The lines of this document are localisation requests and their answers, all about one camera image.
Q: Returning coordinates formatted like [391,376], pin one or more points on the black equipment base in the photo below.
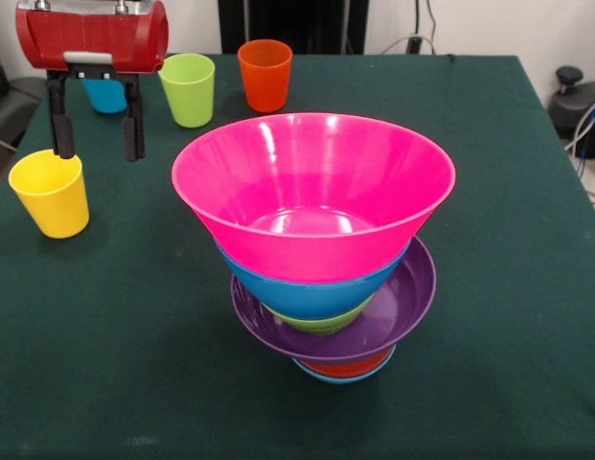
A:
[579,103]

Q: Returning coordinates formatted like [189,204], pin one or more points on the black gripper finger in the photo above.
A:
[61,120]
[134,124]

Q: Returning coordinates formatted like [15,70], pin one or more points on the yellow plastic cup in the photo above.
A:
[52,201]

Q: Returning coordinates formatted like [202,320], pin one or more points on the lime green plastic cup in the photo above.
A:
[188,91]

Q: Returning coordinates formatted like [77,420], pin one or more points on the orange plastic bowl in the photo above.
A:
[347,370]

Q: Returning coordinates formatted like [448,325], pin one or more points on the purple plastic bowl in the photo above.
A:
[412,297]

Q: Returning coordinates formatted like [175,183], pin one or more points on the large pink plastic bowl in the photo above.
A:
[316,182]

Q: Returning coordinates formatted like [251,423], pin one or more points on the black chair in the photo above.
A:
[14,105]

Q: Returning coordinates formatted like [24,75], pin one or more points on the orange plastic cup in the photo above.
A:
[264,81]

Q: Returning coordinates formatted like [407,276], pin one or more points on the small green plastic bowl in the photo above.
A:
[321,325]

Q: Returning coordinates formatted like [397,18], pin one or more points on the large blue plastic bowl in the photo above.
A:
[297,297]

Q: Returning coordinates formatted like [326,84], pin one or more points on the small blue plastic bowl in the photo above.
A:
[345,378]

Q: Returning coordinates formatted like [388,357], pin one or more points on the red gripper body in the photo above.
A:
[86,38]

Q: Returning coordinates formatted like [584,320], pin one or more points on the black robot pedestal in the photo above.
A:
[297,29]

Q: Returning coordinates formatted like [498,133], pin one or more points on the black power plug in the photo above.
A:
[414,44]

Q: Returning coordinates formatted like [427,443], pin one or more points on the dark green tablecloth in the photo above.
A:
[134,311]

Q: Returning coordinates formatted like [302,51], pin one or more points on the blue plastic cup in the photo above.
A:
[105,96]

